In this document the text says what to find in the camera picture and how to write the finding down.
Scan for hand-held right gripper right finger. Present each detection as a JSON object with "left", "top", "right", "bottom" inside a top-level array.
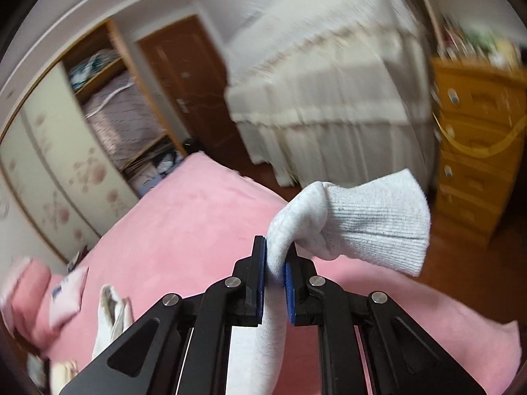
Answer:
[{"left": 283, "top": 247, "right": 485, "bottom": 395}]

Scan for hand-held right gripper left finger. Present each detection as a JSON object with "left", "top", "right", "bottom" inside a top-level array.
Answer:
[{"left": 60, "top": 235, "right": 269, "bottom": 395}]

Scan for white knit garment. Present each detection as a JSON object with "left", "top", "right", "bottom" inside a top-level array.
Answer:
[{"left": 228, "top": 169, "right": 432, "bottom": 395}]

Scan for folded blue and white clothes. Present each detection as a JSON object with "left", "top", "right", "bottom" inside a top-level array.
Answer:
[{"left": 127, "top": 150, "right": 187, "bottom": 198}]

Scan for pink blanket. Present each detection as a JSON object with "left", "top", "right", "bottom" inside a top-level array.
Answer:
[{"left": 25, "top": 152, "right": 521, "bottom": 395}]

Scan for small white cloth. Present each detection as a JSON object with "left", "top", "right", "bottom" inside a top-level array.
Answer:
[{"left": 91, "top": 283, "right": 135, "bottom": 359}]

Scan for white lace-covered furniture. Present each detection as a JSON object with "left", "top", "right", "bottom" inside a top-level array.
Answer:
[{"left": 224, "top": 0, "right": 438, "bottom": 188}]

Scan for pink and white packet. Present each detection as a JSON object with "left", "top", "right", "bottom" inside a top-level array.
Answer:
[{"left": 48, "top": 267, "right": 90, "bottom": 330}]

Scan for folded lilac bedding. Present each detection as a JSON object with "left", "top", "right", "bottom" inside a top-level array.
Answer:
[{"left": 84, "top": 70, "right": 170, "bottom": 170}]

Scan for brown wooden door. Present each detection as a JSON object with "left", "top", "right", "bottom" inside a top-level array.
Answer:
[{"left": 136, "top": 14, "right": 257, "bottom": 170}]

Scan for yellow wooden drawer cabinet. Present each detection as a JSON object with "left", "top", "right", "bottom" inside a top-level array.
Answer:
[{"left": 430, "top": 58, "right": 527, "bottom": 248}]

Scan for pink folded cloth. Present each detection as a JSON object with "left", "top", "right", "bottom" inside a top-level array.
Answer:
[{"left": 0, "top": 257, "right": 52, "bottom": 346}]

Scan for wardrobe with floral sliding door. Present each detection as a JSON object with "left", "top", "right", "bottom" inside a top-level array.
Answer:
[{"left": 0, "top": 18, "right": 190, "bottom": 264}]

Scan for folded teal and white bedding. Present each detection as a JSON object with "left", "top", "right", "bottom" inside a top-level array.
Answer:
[{"left": 68, "top": 48, "right": 125, "bottom": 91}]

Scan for blurred colourful clutter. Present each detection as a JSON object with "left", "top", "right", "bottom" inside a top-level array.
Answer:
[{"left": 436, "top": 8, "right": 524, "bottom": 66}]

